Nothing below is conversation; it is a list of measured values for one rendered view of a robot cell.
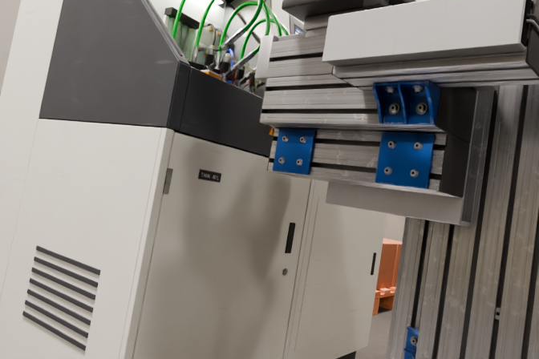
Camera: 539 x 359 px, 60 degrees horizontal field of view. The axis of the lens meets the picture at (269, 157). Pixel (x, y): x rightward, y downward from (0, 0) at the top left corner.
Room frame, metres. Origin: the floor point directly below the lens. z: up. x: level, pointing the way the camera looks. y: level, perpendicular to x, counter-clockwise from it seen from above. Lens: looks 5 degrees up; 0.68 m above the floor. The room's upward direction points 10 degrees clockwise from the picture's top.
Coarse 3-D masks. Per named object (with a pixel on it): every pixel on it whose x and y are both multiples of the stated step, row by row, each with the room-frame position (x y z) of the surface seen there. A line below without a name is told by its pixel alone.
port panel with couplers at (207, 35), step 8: (200, 16) 1.82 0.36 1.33; (208, 16) 1.85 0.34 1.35; (216, 24) 1.89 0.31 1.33; (208, 32) 1.86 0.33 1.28; (216, 32) 1.90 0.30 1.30; (200, 40) 1.84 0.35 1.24; (208, 40) 1.87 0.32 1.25; (216, 40) 1.91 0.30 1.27; (200, 48) 1.82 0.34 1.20; (216, 48) 1.91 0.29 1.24; (200, 56) 1.85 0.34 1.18
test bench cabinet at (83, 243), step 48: (48, 144) 1.37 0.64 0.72; (96, 144) 1.23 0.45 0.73; (144, 144) 1.12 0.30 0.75; (48, 192) 1.34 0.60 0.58; (96, 192) 1.20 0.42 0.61; (144, 192) 1.10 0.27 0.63; (48, 240) 1.31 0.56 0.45; (96, 240) 1.18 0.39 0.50; (144, 240) 1.08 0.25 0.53; (48, 288) 1.27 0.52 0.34; (96, 288) 1.16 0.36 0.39; (144, 288) 1.10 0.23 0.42; (0, 336) 1.39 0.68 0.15; (48, 336) 1.25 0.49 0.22; (96, 336) 1.14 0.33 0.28; (288, 336) 1.63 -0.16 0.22
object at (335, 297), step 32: (256, 0) 1.88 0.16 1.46; (256, 32) 1.87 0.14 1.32; (320, 192) 1.68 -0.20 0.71; (320, 224) 1.70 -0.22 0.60; (352, 224) 1.91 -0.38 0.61; (384, 224) 2.19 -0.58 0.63; (320, 256) 1.73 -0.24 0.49; (352, 256) 1.95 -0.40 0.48; (320, 288) 1.76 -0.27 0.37; (352, 288) 1.99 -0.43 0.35; (320, 320) 1.79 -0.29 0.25; (352, 320) 2.03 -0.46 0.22; (288, 352) 1.64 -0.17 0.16; (320, 352) 1.83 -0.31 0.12; (352, 352) 2.07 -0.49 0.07
